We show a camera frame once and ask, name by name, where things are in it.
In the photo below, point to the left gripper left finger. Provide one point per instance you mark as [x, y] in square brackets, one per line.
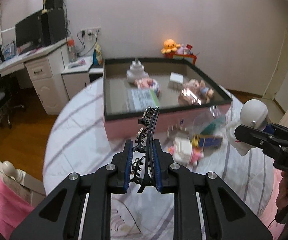
[80, 206]

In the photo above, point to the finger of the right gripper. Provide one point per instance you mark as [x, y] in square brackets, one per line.
[278, 131]
[257, 138]

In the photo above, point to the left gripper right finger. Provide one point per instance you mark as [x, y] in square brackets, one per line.
[204, 205]

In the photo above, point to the blue yellow card box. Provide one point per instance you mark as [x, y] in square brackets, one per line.
[206, 141]

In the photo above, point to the pink white brick figure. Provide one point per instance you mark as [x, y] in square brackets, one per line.
[184, 153]

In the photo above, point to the rose gold metal cup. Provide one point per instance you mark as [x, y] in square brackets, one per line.
[188, 98]

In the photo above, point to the black hair clip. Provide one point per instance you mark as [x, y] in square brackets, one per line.
[146, 170]

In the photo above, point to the white small box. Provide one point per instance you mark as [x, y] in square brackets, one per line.
[176, 79]

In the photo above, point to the clear plastic packaged box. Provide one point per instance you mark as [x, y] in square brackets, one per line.
[140, 99]

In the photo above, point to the pink donut brick model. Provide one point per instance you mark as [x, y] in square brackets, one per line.
[148, 83]

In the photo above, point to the white power adapter plug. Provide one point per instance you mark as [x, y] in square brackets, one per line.
[136, 71]

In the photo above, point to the person right hand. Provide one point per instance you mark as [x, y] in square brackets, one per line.
[282, 198]

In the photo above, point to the pink printed pillow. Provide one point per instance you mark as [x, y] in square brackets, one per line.
[270, 211]

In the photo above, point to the pink blanket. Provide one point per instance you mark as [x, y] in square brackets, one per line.
[13, 210]

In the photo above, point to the pink black storage box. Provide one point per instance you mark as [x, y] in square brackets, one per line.
[120, 122]

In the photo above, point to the red cartoon storage box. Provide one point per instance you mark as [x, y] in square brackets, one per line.
[188, 57]

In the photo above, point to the orange octopus plush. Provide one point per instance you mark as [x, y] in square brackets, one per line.
[170, 46]

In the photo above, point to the black office chair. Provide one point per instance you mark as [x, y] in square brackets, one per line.
[10, 98]

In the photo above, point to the white low side cabinet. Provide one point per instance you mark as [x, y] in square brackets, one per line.
[75, 75]

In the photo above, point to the white desk with drawers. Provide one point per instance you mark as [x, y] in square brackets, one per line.
[44, 68]

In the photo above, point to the blue yellow snack bag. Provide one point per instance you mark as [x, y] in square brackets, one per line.
[97, 55]

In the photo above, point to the orange cap bottle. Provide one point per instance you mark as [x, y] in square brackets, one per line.
[71, 50]

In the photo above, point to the black computer monitor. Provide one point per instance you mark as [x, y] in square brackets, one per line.
[29, 30]

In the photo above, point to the black computer tower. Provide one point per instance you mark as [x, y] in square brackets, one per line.
[53, 26]

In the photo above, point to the black speaker box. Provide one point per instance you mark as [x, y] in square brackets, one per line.
[54, 4]

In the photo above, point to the white bed post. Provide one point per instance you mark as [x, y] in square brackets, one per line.
[23, 178]

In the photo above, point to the wall power outlet strip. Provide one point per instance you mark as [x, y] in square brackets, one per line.
[92, 30]

